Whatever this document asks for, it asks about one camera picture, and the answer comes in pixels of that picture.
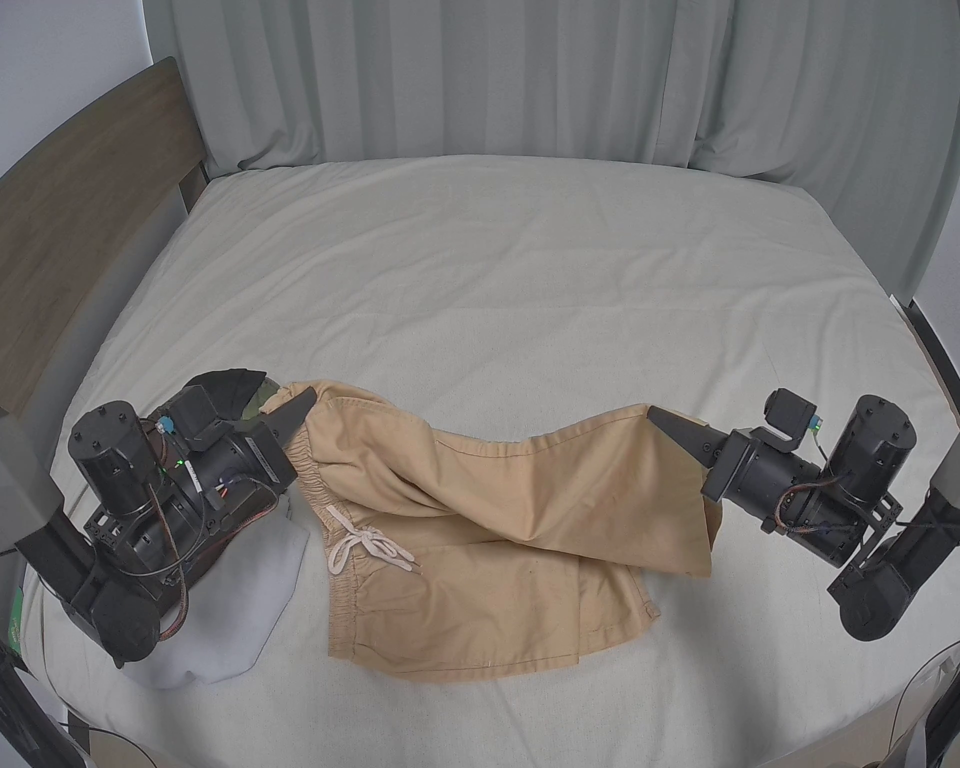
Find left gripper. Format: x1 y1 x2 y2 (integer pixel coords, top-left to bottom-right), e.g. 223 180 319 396
196 386 321 519

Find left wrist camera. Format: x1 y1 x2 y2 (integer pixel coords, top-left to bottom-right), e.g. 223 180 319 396
172 384 232 453

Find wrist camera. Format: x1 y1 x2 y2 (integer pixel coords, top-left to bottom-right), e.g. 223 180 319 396
172 384 232 453
750 387 820 455

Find beige shorts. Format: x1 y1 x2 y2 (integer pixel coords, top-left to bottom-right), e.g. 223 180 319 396
281 378 721 684

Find pale grey-green curtain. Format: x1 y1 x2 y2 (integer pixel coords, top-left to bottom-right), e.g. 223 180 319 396
690 0 960 301
141 0 702 175

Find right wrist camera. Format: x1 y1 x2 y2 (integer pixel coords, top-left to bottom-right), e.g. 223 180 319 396
750 387 820 455

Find white garment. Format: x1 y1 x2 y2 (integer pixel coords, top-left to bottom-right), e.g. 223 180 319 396
123 498 312 691

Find green garment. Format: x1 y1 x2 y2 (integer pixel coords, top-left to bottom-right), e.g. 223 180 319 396
241 378 290 423

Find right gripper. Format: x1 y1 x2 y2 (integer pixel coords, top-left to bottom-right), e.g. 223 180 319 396
646 405 823 528

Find black garment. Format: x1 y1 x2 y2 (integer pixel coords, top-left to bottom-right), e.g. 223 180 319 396
198 367 271 432

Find black cable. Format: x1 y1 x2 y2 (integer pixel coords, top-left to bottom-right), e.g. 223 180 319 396
142 480 295 582

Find bed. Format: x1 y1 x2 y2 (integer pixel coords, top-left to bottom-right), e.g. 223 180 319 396
0 58 960 768

